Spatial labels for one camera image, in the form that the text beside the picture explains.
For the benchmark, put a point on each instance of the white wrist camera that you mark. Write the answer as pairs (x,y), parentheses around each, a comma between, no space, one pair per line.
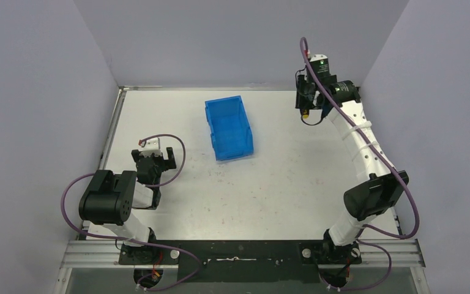
(150,147)
(316,57)

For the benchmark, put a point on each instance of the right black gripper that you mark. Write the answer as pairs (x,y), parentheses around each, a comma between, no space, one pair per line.
(302,103)

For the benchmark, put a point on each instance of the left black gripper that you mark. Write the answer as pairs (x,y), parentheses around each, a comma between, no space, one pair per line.
(153,158)

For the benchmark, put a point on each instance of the aluminium front rail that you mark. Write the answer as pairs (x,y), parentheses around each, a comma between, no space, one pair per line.
(105,254)

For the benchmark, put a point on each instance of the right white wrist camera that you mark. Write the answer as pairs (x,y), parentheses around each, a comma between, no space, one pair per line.
(316,57)

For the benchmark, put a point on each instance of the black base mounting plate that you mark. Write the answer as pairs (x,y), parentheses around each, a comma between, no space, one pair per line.
(245,261)

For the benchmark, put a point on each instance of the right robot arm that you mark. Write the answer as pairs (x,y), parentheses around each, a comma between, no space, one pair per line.
(379,189)

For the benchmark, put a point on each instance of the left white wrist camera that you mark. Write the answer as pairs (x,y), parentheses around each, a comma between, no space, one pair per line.
(150,147)

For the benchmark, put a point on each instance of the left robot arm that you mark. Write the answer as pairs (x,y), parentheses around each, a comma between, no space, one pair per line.
(110,198)

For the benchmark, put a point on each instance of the blue plastic bin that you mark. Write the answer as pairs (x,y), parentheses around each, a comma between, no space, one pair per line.
(231,133)

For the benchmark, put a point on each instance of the black yellow handled screwdriver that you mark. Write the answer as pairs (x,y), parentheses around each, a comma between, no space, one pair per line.
(305,113)

